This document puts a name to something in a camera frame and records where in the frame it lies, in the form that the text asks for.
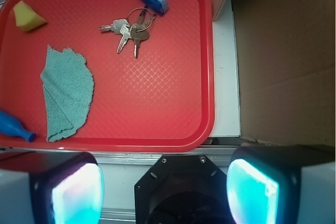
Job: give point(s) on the red plastic tray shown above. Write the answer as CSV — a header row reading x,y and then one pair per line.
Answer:
x,y
161,102

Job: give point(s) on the brown cardboard box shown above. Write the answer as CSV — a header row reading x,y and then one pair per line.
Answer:
x,y
286,69

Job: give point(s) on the black octagonal mount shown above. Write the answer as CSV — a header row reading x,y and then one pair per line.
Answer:
x,y
182,189

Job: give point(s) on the green woven cloth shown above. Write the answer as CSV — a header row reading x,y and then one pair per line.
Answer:
x,y
68,87

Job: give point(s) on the blue plastic bottle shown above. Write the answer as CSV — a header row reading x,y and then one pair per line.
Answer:
x,y
11,126

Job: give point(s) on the bunch of metal keys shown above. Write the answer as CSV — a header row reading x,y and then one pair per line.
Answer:
x,y
137,31

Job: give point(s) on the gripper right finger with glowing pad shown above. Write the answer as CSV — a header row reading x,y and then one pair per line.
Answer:
x,y
282,184

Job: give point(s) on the yellow sponge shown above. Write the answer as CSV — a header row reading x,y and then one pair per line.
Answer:
x,y
26,18

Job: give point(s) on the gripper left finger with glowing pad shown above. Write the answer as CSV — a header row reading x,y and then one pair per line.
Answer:
x,y
51,187

